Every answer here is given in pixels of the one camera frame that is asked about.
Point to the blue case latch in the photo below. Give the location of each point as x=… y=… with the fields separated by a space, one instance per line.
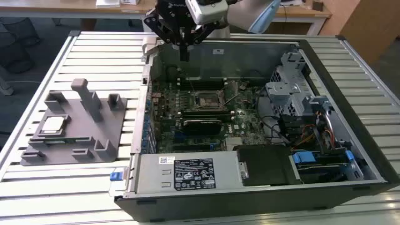
x=115 y=177

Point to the hard disk in blue carrier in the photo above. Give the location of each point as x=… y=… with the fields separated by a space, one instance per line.
x=305 y=157

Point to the silver power supply unit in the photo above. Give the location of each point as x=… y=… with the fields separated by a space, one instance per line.
x=150 y=173

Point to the small white box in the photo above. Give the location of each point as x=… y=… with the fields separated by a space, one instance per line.
x=130 y=2

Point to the black RAM slot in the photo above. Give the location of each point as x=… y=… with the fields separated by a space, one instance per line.
x=206 y=112
x=203 y=82
x=203 y=79
x=203 y=85
x=203 y=88
x=207 y=117

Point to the black open PC case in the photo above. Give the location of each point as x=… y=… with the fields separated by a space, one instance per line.
x=219 y=206

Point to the grey stand foot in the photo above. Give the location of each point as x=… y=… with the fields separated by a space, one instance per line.
x=6 y=90

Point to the thin metal locking lever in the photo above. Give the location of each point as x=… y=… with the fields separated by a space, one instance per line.
x=194 y=86

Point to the grey plastic parts rack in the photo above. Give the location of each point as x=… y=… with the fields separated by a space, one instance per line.
x=78 y=110

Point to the silver CPU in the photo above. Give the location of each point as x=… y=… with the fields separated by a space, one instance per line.
x=54 y=124

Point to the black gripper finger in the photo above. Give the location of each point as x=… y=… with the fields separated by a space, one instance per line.
x=158 y=28
x=203 y=32

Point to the wooden cabinet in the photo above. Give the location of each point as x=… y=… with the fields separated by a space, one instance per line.
x=369 y=28

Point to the black waste bin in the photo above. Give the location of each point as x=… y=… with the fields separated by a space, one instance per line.
x=15 y=56

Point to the green motherboard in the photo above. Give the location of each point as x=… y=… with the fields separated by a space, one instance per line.
x=250 y=117

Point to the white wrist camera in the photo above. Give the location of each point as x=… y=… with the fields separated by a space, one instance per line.
x=210 y=11

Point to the black expansion slot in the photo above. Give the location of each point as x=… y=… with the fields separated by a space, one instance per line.
x=194 y=147

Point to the small dark box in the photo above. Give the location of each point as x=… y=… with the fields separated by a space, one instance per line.
x=318 y=6

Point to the small silver chipset heatsink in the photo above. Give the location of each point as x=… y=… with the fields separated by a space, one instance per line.
x=234 y=141

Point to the silver metal drive cage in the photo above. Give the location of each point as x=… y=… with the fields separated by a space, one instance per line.
x=282 y=93

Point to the CPU socket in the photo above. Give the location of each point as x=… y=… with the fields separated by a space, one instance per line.
x=206 y=100

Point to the small black graphics card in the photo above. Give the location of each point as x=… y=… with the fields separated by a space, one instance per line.
x=203 y=127

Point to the wooden desk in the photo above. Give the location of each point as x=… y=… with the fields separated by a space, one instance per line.
x=78 y=10

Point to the green RAM stick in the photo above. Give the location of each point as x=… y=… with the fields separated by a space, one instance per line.
x=59 y=140

